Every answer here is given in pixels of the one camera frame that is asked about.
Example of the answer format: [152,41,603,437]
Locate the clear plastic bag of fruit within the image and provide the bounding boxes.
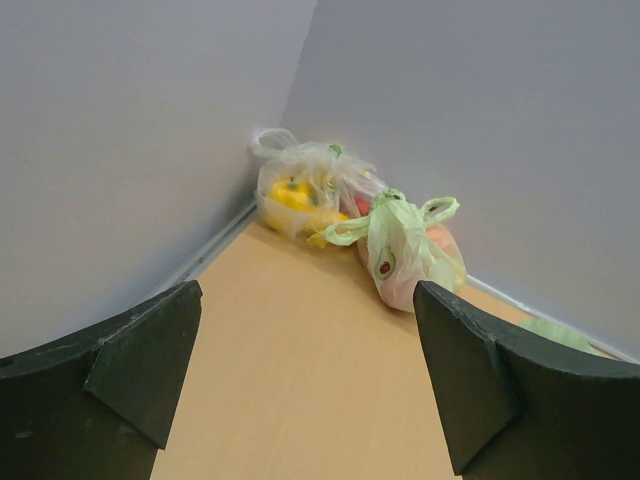
[249,128,388,248]

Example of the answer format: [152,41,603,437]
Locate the green avocado print plastic bag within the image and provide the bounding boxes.
[315,189,467,312]

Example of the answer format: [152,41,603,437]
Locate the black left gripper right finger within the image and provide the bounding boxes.
[413,281,520,476]

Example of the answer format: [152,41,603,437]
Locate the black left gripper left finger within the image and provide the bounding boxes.
[83,280,202,450]

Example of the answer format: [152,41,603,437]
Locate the green scalloped bowl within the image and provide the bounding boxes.
[519,318,599,356]

